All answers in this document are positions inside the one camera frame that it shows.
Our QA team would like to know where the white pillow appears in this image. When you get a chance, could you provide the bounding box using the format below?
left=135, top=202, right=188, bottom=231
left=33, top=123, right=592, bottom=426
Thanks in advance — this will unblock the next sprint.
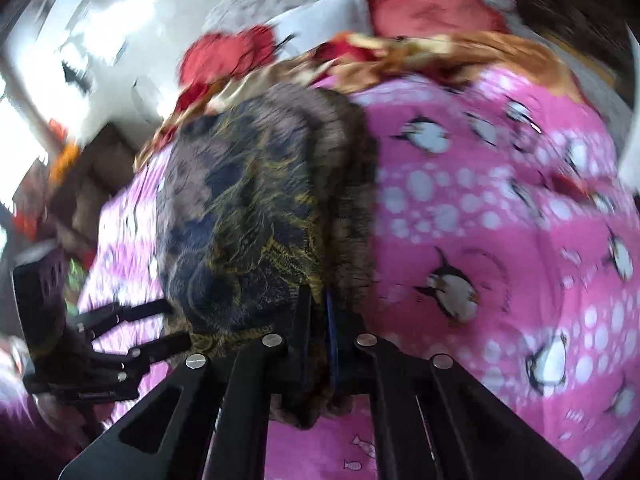
left=267, top=0, right=373, bottom=56

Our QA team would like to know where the brown patterned garment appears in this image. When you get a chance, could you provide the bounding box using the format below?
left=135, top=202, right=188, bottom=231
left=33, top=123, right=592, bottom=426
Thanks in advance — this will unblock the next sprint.
left=155, top=82, right=381, bottom=428

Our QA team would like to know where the orange object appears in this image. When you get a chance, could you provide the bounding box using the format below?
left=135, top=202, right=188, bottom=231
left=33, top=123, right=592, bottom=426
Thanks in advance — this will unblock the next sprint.
left=50, top=140, right=81, bottom=186

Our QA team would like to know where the dark cloth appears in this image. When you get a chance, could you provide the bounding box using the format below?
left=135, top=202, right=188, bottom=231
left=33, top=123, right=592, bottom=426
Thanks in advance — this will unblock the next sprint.
left=492, top=0, right=633, bottom=106

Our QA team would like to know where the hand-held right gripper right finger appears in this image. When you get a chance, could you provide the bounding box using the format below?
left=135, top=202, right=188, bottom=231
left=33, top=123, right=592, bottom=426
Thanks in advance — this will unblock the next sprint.
left=325, top=290, right=583, bottom=480

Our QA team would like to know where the pink penguin blanket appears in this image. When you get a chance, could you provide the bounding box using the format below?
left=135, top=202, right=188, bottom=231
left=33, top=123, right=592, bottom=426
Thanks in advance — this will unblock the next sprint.
left=75, top=67, right=640, bottom=480

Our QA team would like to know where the red cushion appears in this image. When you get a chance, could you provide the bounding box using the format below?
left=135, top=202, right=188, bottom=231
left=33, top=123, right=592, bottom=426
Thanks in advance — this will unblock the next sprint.
left=367, top=0, right=506, bottom=38
left=180, top=25, right=278, bottom=86

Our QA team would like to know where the red yellow floral blanket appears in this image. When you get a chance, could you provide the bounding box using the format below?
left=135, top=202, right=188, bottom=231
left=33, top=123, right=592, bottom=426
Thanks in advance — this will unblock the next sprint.
left=132, top=30, right=586, bottom=171

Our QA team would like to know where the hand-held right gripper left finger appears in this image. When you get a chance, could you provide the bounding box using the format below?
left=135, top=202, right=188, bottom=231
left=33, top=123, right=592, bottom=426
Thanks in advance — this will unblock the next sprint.
left=59, top=284, right=315, bottom=480

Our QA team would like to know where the person's left forearm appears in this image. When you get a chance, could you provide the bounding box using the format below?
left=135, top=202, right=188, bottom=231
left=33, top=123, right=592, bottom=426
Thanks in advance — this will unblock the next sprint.
left=0, top=395, right=83, bottom=480

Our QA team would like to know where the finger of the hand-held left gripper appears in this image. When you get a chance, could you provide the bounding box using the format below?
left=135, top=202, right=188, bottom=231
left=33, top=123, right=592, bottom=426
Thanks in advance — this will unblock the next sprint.
left=92, top=333, right=192, bottom=382
left=75, top=298, right=174, bottom=337

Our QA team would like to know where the dark wooden table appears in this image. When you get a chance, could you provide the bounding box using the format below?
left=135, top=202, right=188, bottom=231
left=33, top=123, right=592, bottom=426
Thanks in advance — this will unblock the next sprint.
left=50, top=125, right=166, bottom=241

